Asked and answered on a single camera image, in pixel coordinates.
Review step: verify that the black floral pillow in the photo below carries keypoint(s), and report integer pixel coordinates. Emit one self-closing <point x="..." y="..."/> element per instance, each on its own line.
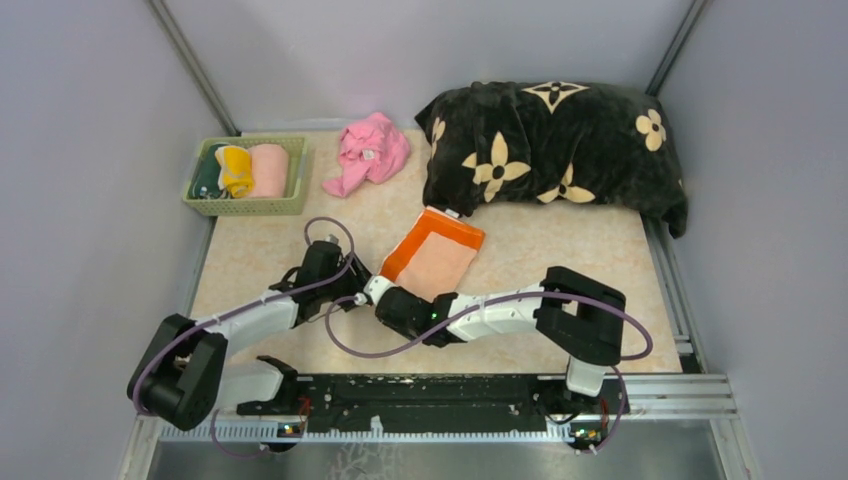
<point x="585" y="143"/>

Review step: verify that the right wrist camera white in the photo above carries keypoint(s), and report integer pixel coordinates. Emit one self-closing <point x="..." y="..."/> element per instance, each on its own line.
<point x="373" y="291"/>

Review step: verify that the grey yellow duck towel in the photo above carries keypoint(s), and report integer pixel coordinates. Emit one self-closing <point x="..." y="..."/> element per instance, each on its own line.
<point x="235" y="176"/>

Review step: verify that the rolled dark green towel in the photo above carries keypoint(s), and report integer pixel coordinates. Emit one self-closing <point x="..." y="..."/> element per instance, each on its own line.
<point x="206" y="183"/>

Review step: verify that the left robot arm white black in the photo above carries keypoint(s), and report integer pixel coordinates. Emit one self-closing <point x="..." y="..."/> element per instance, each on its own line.
<point x="183" y="375"/>

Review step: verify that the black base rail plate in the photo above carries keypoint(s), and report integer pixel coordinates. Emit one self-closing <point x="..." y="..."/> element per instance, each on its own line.
<point x="438" y="404"/>

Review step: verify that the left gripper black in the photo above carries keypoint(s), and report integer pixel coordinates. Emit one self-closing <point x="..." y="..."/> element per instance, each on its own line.
<point x="357" y="281"/>

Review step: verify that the orange peach towel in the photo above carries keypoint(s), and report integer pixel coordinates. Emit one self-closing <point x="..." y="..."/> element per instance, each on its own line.
<point x="434" y="255"/>

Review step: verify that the green plastic basket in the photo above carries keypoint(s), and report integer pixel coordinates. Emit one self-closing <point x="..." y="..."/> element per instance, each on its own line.
<point x="292" y="203"/>

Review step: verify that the pink towel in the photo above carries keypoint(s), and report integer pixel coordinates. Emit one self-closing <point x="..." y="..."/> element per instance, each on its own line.
<point x="372" y="149"/>

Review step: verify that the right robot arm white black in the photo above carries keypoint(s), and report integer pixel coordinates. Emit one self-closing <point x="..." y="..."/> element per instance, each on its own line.
<point x="573" y="311"/>

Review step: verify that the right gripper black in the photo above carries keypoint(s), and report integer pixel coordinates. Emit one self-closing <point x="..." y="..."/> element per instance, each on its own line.
<point x="404" y="332"/>

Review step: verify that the rolled peach towel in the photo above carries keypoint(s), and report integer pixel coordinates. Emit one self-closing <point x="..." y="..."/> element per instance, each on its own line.
<point x="270" y="163"/>

